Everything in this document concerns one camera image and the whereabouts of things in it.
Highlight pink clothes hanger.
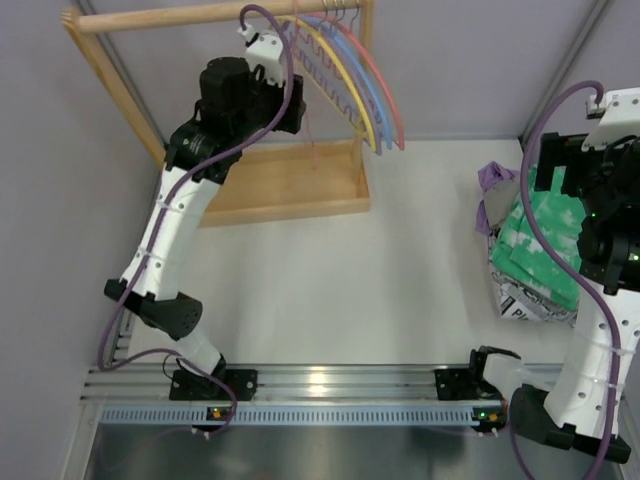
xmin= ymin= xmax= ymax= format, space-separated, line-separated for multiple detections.
xmin=292 ymin=0 xmax=321 ymax=171

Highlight green white tie-dye trousers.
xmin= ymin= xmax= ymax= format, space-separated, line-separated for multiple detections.
xmin=488 ymin=163 xmax=586 ymax=312

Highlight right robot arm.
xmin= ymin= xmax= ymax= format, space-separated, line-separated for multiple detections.
xmin=470 ymin=133 xmax=639 ymax=464

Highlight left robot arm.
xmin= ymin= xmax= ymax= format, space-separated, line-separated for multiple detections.
xmin=104 ymin=57 xmax=306 ymax=399

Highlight purple clothes hanger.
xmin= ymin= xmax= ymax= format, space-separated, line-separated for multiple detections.
xmin=287 ymin=19 xmax=389 ymax=156

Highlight yellow clothes hanger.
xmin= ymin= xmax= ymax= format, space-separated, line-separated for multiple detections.
xmin=277 ymin=17 xmax=379 ymax=154

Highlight blue clothes hanger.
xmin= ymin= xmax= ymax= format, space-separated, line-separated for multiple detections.
xmin=289 ymin=13 xmax=405 ymax=154

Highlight coral clothes hanger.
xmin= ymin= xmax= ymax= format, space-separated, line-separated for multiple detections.
xmin=312 ymin=12 xmax=407 ymax=150

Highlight grey garment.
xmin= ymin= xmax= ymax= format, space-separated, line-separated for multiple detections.
xmin=483 ymin=179 xmax=520 ymax=229

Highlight wooden clothes rack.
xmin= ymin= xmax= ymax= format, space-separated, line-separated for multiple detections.
xmin=61 ymin=1 xmax=371 ymax=227

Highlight black white printed garment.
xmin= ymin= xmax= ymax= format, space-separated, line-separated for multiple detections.
xmin=487 ymin=233 xmax=580 ymax=327

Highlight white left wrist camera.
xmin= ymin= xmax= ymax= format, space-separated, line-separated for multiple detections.
xmin=237 ymin=24 xmax=285 ymax=88

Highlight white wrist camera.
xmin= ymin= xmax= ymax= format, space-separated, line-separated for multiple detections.
xmin=581 ymin=87 xmax=640 ymax=152
xmin=237 ymin=24 xmax=285 ymax=88

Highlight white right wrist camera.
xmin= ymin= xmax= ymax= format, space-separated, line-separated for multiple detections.
xmin=581 ymin=87 xmax=640 ymax=152

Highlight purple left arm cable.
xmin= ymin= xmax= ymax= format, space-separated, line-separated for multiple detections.
xmin=97 ymin=4 xmax=296 ymax=436

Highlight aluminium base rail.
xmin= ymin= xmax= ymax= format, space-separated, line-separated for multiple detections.
xmin=81 ymin=363 xmax=451 ymax=403

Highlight light blue cable duct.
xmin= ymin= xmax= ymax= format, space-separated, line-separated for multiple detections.
xmin=100 ymin=404 xmax=503 ymax=427

